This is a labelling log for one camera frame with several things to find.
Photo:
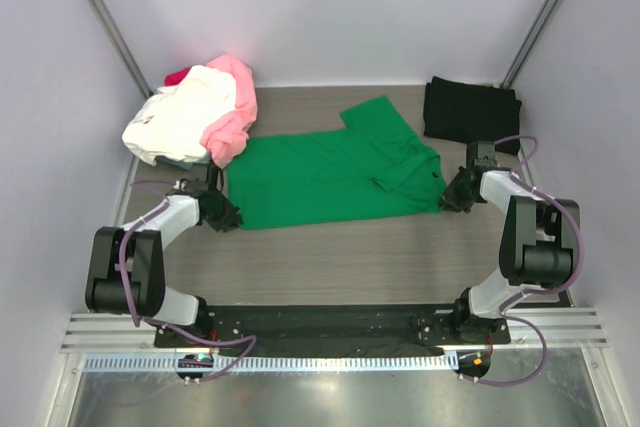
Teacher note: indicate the green t-shirt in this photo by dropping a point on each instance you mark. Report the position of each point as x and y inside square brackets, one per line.
[375, 167]

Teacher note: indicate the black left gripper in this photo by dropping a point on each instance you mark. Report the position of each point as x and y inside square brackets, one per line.
[230, 217]

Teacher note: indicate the slotted cable duct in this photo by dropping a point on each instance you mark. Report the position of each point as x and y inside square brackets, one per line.
[201, 363]

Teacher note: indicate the aluminium rail right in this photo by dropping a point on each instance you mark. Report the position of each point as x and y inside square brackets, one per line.
[567, 327]

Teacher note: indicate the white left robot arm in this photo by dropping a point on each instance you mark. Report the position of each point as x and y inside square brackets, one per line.
[127, 270]

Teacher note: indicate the aluminium frame post left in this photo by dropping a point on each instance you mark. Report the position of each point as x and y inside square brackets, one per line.
[118, 42]

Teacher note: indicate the folded black t-shirt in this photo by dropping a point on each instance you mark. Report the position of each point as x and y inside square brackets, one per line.
[465, 113]

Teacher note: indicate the aluminium frame post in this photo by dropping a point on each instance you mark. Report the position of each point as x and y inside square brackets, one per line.
[118, 42]
[535, 32]

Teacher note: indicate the red t-shirt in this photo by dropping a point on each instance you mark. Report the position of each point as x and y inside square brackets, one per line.
[176, 78]

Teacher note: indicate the aluminium frame post right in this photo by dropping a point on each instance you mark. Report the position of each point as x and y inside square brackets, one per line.
[535, 32]

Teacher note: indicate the light blue t-shirt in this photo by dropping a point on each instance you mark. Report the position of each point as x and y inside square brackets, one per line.
[178, 164]

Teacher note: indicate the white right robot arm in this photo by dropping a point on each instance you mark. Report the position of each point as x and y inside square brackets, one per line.
[540, 247]

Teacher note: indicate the white t-shirt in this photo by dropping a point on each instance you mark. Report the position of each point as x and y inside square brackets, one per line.
[171, 123]

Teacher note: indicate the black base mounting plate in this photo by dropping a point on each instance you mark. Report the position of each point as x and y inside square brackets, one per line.
[427, 325]

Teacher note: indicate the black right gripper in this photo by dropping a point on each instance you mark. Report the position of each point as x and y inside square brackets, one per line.
[450, 199]

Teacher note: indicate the pink t-shirt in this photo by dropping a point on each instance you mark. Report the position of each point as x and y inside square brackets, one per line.
[228, 136]

